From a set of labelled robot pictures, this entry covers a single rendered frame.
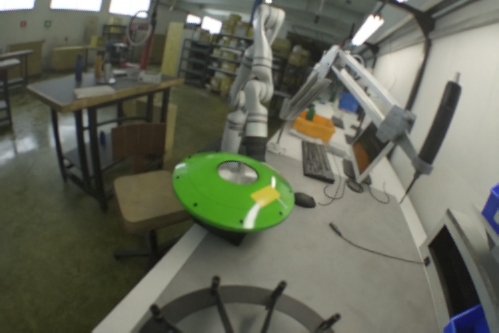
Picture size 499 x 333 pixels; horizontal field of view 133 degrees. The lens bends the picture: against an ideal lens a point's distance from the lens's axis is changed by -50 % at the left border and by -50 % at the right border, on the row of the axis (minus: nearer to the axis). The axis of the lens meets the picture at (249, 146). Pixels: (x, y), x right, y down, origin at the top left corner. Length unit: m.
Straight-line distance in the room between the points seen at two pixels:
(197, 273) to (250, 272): 0.13
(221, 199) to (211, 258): 0.17
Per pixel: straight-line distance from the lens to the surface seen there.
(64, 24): 9.50
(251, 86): 0.75
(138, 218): 1.03
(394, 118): 0.50
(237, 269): 0.54
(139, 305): 0.49
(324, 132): 1.55
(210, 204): 0.44
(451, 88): 0.46
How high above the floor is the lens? 1.37
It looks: 24 degrees down
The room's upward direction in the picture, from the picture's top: 15 degrees clockwise
